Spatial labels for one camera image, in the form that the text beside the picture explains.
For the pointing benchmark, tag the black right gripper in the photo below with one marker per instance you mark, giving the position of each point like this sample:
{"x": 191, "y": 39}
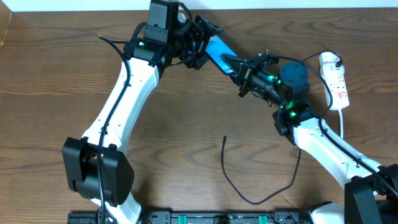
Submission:
{"x": 247, "y": 74}

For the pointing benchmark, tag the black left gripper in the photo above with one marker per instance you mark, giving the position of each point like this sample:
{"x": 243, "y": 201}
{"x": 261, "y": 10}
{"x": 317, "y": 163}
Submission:
{"x": 202, "y": 41}

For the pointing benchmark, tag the blue Galaxy smartphone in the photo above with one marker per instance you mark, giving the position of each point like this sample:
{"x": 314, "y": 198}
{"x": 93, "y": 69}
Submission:
{"x": 215, "y": 49}

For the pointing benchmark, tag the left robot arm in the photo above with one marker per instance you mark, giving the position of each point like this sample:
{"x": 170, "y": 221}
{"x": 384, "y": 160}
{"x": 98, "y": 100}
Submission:
{"x": 96, "y": 164}

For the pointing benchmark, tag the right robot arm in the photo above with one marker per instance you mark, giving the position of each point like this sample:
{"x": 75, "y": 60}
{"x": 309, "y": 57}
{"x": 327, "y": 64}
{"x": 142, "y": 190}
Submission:
{"x": 370, "y": 188}

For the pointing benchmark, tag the white USB charger adapter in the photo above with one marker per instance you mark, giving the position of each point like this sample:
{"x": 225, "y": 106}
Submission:
{"x": 330, "y": 70}

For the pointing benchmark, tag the white power strip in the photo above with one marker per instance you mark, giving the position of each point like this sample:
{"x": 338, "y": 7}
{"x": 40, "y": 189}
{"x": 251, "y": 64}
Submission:
{"x": 337, "y": 85}

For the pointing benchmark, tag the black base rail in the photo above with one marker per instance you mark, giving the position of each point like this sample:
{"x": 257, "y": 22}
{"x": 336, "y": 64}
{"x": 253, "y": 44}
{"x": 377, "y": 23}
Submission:
{"x": 164, "y": 217}

